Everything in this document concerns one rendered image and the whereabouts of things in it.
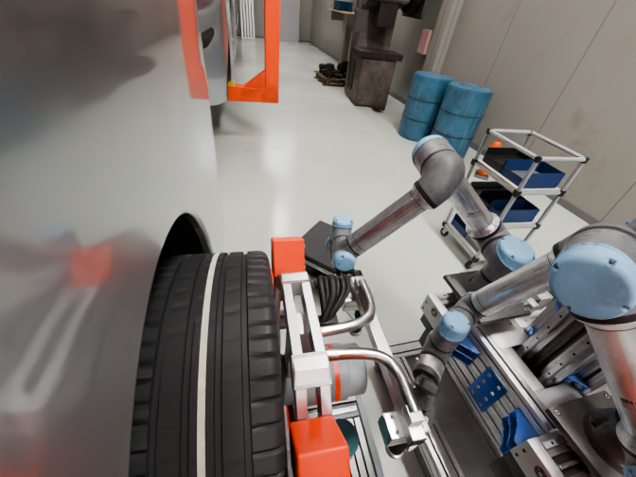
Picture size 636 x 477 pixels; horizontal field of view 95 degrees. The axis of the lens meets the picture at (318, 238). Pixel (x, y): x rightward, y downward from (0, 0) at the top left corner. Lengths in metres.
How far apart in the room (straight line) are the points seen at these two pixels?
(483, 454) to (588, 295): 1.11
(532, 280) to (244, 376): 0.69
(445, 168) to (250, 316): 0.62
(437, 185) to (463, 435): 1.16
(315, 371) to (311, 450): 0.12
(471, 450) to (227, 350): 1.32
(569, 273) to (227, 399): 0.60
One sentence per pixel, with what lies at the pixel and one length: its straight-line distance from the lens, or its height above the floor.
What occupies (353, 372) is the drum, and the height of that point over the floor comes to 0.90.
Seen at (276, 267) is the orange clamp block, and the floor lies 1.11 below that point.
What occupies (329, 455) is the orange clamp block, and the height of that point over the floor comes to 1.12.
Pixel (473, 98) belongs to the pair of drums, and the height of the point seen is 0.82.
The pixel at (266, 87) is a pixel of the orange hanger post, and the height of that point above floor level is 0.70.
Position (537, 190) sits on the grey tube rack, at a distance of 2.49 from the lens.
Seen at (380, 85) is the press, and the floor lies 0.42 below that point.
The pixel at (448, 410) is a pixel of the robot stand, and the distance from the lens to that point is 1.67.
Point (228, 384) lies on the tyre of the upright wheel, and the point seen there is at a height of 1.15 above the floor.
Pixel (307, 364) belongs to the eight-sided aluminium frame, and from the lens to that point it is 0.54.
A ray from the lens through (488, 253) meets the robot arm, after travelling 1.17.
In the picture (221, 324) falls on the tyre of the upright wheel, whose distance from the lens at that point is 0.53.
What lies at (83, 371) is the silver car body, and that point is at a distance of 0.28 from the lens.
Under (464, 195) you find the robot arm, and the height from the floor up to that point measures 1.16.
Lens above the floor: 1.60
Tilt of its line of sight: 39 degrees down
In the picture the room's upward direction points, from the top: 8 degrees clockwise
